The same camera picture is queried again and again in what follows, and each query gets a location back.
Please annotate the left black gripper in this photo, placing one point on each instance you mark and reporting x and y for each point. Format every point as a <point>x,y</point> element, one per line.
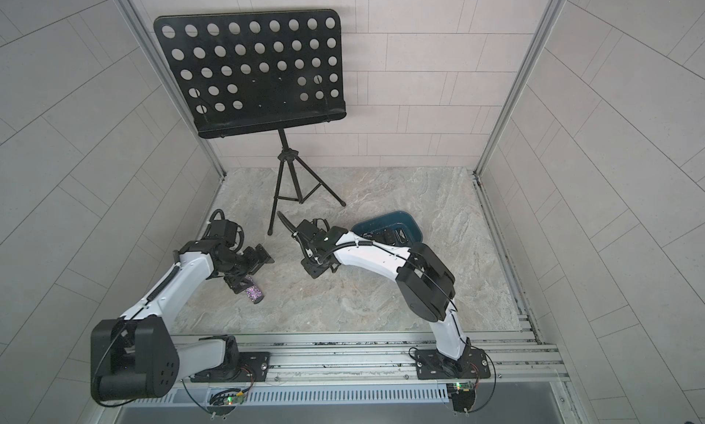
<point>258,260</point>

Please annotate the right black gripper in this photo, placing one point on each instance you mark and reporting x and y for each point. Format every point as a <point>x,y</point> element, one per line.
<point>312,268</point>

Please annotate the teal plastic storage box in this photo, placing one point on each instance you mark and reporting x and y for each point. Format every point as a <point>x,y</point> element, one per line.
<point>398,229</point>

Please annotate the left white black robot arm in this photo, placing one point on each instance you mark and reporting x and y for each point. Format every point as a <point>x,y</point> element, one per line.
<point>134,356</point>

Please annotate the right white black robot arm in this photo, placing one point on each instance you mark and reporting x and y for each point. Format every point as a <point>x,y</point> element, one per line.
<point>426,284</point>

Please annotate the purple glitter cylinder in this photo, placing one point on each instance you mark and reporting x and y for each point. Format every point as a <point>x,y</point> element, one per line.
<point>254,293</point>

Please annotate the left green circuit board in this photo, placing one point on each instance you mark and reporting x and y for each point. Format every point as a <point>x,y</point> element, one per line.
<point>223,402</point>

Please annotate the green circuit board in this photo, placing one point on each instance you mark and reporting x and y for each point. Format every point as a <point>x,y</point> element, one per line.
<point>462,396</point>
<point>223,402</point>

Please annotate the black perforated music stand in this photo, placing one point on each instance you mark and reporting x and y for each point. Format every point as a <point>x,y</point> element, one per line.
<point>251,72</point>

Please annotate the right green circuit board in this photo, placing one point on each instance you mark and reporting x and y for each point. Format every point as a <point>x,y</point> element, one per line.
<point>462,396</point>

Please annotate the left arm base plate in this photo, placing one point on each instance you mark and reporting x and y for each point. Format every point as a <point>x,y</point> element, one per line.
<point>250,367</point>

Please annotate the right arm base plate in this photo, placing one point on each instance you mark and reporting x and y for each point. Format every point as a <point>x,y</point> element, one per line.
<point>432,365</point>

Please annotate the aluminium mounting rail frame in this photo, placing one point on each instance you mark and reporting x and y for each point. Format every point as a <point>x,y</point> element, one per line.
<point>370,378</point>

